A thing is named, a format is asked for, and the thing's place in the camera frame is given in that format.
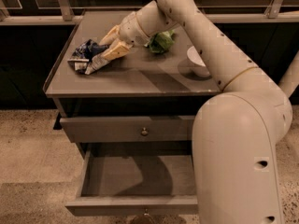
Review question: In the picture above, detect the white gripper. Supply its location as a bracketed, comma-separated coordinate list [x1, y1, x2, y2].
[99, 12, 150, 61]

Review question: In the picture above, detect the blue chip bag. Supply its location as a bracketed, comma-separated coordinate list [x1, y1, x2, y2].
[67, 39, 109, 75]

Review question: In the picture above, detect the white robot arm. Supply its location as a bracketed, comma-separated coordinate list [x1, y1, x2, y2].
[104, 0, 292, 224]

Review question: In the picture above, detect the crumpled green chip bag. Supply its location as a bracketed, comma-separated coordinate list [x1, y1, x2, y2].
[146, 30, 175, 54]

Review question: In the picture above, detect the grey wooden drawer cabinet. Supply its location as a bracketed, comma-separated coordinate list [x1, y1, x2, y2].
[42, 9, 222, 161]

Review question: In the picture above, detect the brass upper drawer knob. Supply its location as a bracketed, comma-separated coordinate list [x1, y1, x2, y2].
[141, 127, 149, 136]

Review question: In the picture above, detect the brass drawer knob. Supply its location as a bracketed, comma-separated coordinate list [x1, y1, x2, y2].
[141, 127, 149, 136]
[142, 210, 151, 220]

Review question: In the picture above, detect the grey upper drawer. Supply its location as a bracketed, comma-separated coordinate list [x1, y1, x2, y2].
[60, 116, 194, 143]

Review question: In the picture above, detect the grey open lower drawer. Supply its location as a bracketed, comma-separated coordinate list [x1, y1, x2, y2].
[65, 141, 197, 217]

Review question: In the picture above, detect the brass lower drawer knob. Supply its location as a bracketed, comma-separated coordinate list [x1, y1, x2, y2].
[142, 210, 151, 220]

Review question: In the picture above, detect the white ceramic bowl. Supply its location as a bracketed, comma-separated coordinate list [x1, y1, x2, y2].
[187, 47, 210, 77]

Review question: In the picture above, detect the metal railing frame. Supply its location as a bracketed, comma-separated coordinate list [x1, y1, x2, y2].
[0, 0, 299, 24]

